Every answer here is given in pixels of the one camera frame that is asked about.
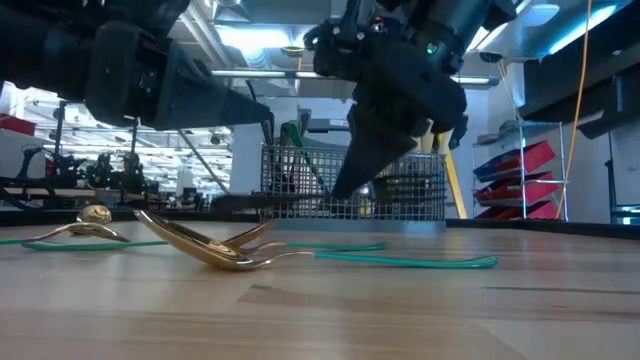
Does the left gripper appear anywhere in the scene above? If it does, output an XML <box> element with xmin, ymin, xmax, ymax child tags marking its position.
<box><xmin>84</xmin><ymin>19</ymin><xmax>274</xmax><ymax>132</ymax></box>

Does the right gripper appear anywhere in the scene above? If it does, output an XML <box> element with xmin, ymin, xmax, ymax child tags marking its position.
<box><xmin>304</xmin><ymin>0</ymin><xmax>471</xmax><ymax>200</ymax></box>

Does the grey mesh cutlery basket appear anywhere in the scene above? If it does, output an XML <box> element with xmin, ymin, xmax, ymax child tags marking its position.
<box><xmin>259</xmin><ymin>117</ymin><xmax>449</xmax><ymax>232</ymax></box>

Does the ceiling light strip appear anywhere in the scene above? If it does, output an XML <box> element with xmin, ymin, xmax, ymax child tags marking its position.
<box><xmin>209</xmin><ymin>68</ymin><xmax>494</xmax><ymax>86</ymax></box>

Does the yellow stepladder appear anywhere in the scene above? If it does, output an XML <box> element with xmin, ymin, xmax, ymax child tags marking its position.
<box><xmin>443</xmin><ymin>132</ymin><xmax>470</xmax><ymax>221</ymax></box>

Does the red storage bin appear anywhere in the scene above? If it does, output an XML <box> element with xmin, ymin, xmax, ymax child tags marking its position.
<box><xmin>0</xmin><ymin>113</ymin><xmax>37</xmax><ymax>137</ymax></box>
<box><xmin>474</xmin><ymin>199</ymin><xmax>562</xmax><ymax>221</ymax></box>
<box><xmin>472</xmin><ymin>139</ymin><xmax>557</xmax><ymax>184</ymax></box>
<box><xmin>472</xmin><ymin>171</ymin><xmax>562</xmax><ymax>207</ymax></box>

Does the background robot workstation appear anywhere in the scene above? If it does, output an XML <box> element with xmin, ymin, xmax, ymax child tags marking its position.
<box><xmin>0</xmin><ymin>99</ymin><xmax>166</xmax><ymax>212</ymax></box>

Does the white metal shelf rack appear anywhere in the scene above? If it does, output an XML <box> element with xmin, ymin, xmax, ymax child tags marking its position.
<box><xmin>472</xmin><ymin>119</ymin><xmax>571</xmax><ymax>222</ymax></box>

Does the pile of gold cutlery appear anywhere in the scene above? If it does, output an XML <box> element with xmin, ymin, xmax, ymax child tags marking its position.
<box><xmin>0</xmin><ymin>208</ymin><xmax>640</xmax><ymax>240</ymax></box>

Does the metal ceiling duct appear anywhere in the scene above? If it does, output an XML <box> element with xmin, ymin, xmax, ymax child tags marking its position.
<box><xmin>214</xmin><ymin>0</ymin><xmax>351</xmax><ymax>29</ymax></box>

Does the orange hanging cable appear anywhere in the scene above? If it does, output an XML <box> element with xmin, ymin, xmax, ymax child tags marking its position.
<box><xmin>554</xmin><ymin>0</ymin><xmax>594</xmax><ymax>221</ymax></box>

